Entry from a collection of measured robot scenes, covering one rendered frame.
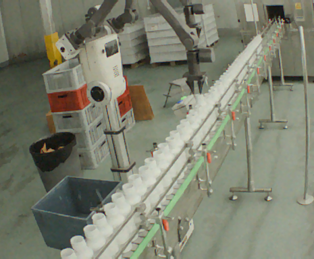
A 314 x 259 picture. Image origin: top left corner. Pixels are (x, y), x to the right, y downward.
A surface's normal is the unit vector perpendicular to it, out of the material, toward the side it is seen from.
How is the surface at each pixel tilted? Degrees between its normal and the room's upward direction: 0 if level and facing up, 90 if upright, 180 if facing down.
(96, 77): 101
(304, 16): 90
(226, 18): 90
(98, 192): 90
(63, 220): 90
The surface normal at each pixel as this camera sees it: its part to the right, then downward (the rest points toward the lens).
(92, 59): -0.39, 0.39
